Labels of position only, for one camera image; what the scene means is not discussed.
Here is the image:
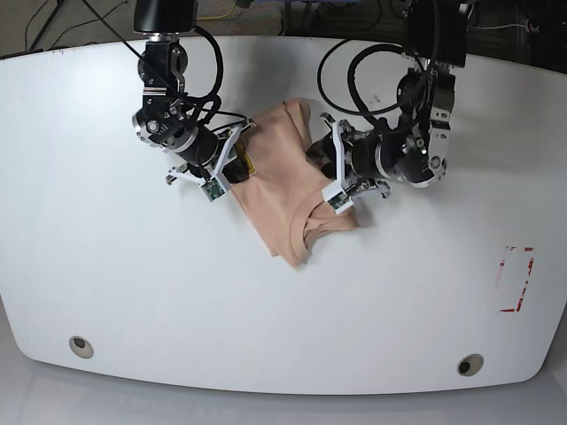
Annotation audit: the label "peach t-shirt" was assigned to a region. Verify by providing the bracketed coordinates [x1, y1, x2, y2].
[232, 99, 359, 267]

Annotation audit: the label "right table grommet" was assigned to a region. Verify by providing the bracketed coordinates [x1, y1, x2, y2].
[457, 353, 484, 377]

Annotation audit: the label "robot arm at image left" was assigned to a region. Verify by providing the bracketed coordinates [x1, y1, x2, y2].
[133, 1, 229, 180]

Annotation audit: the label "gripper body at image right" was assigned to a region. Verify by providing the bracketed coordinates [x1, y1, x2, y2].
[320, 112, 391, 199]

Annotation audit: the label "black cable on image-left arm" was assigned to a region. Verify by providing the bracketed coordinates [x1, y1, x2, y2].
[79, 0, 249, 178]

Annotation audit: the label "wrist camera, image-right gripper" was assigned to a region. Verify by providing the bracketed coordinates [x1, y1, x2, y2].
[322, 183, 353, 215]

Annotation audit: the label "yellow cable on floor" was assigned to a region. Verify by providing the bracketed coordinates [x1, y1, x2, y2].
[197, 0, 240, 23]

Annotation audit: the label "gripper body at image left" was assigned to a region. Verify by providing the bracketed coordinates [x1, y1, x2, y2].
[166, 120, 256, 186]

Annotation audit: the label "table grommet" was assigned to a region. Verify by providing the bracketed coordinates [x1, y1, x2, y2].
[457, 353, 484, 377]
[69, 336, 94, 359]

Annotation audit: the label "black floor cables top right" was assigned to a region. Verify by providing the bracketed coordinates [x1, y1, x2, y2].
[281, 0, 567, 50]

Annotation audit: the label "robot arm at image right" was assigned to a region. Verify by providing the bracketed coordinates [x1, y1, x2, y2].
[307, 1, 468, 208]

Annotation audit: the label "black floor cables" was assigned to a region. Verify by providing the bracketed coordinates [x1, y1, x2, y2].
[281, 0, 567, 50]
[24, 0, 134, 52]

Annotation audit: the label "black floor cables top left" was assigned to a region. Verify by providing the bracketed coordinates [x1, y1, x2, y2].
[24, 0, 134, 52]

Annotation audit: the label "red tape rectangle marker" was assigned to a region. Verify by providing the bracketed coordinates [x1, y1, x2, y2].
[495, 246, 535, 313]

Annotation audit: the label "left table grommet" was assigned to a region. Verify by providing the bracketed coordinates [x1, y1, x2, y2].
[69, 336, 94, 359]

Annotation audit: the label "wrist camera, image-left gripper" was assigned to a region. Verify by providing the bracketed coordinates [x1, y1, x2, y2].
[200, 173, 231, 202]

